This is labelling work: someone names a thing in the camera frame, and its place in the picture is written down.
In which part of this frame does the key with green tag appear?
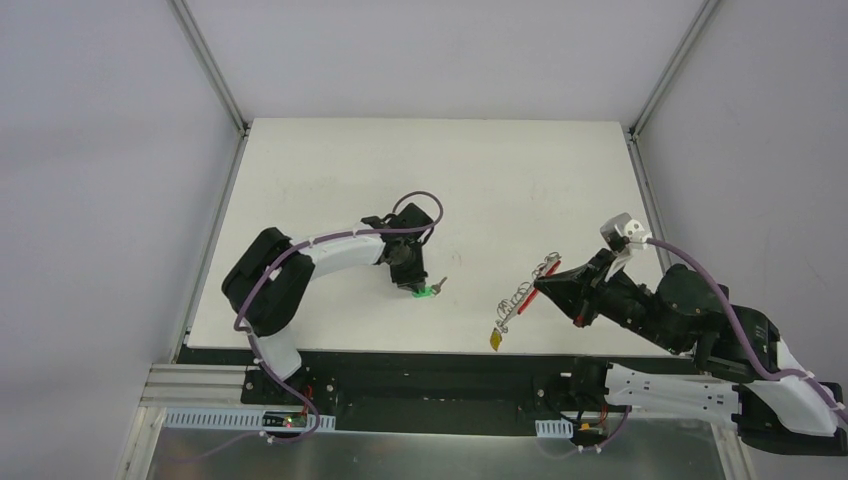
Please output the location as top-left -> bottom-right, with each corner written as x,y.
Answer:
412,277 -> 447,298

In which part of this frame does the key with yellow tag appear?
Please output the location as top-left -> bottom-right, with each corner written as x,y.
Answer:
489,328 -> 503,351

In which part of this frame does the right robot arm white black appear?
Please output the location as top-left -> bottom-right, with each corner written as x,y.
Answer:
533,249 -> 847,457

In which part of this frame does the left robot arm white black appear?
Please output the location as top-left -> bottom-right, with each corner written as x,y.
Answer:
221,203 -> 438,405

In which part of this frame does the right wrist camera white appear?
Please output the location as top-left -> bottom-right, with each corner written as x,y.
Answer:
600,212 -> 653,262

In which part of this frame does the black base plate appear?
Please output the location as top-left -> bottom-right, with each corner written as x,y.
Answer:
238,347 -> 637,439

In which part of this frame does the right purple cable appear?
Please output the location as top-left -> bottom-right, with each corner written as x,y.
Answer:
616,235 -> 848,425

